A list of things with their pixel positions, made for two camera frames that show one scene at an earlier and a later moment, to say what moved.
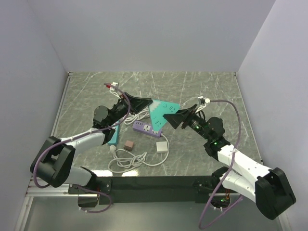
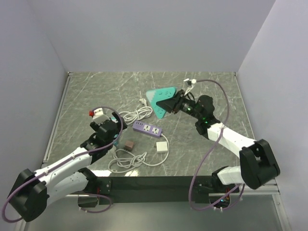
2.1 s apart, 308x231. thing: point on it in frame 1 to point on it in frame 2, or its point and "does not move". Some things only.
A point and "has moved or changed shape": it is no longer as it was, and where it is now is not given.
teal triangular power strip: [158, 109] has moved or changed shape
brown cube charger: [128, 145] does not move
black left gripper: [137, 104] to [115, 115]
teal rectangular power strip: [114, 140] does not move
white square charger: [161, 147] does not move
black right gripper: [175, 119] to [174, 104]
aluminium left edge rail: [60, 104] does not move
